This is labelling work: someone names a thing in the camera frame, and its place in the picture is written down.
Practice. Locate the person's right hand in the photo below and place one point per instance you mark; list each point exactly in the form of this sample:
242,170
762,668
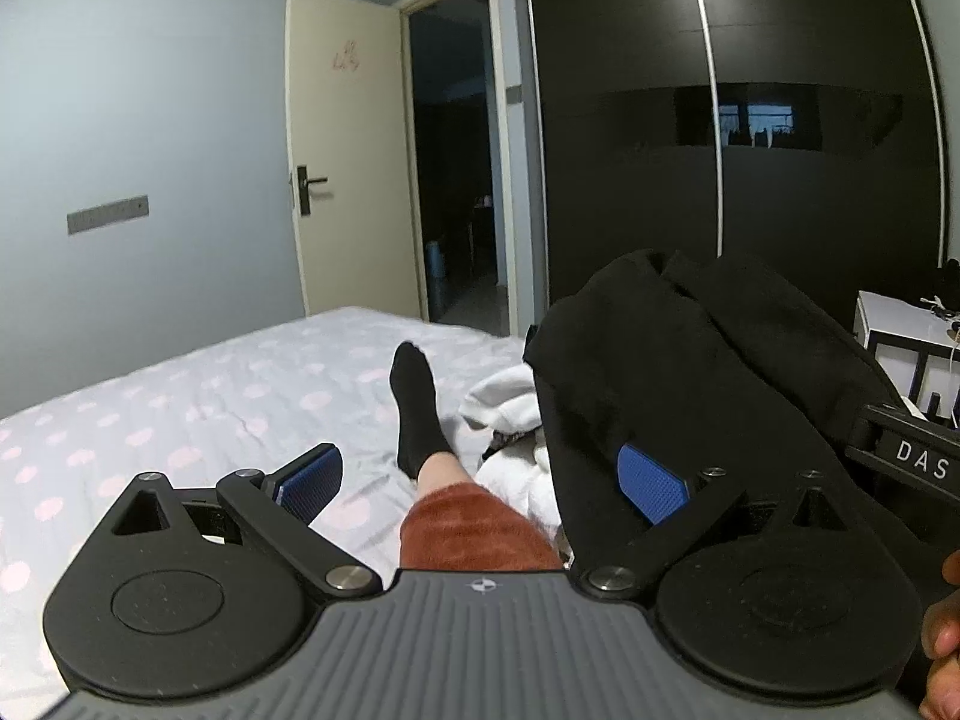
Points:
943,630

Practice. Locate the black sock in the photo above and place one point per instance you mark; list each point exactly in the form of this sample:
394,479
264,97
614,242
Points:
416,405

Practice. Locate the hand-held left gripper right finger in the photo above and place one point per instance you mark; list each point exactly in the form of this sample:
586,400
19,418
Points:
651,484

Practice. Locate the bed with pink dotted sheet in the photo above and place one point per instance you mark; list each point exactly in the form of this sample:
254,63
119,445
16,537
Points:
187,405

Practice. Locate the white garment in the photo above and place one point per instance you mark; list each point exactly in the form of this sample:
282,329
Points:
510,405

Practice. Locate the pink door sticker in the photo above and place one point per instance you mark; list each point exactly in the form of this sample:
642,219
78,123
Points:
346,56

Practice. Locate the black wardrobe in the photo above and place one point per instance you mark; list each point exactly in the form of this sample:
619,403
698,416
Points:
622,90

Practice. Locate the white door frame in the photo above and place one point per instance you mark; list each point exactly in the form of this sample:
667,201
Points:
501,165

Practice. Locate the long grey wall switch plate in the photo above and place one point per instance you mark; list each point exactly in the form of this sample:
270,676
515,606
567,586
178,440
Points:
107,214

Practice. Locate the small grey wall switch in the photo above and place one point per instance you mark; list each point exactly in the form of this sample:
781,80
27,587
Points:
514,94

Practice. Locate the blue bin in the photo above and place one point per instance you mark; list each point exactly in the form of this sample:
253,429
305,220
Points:
436,274

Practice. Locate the rust fleece trouser leg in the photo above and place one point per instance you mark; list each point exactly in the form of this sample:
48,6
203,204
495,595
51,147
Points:
472,532

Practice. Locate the black pants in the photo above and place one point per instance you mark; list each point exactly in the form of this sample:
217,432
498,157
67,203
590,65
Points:
712,360

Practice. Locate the cream door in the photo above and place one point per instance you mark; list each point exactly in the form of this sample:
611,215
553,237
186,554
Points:
352,127

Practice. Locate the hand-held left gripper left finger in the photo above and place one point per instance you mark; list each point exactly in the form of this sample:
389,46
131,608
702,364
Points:
309,481

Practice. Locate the white nightstand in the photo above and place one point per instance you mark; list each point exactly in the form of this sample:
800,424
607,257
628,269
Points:
896,319

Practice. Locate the person's bare leg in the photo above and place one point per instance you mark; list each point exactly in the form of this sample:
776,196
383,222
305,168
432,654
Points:
446,474

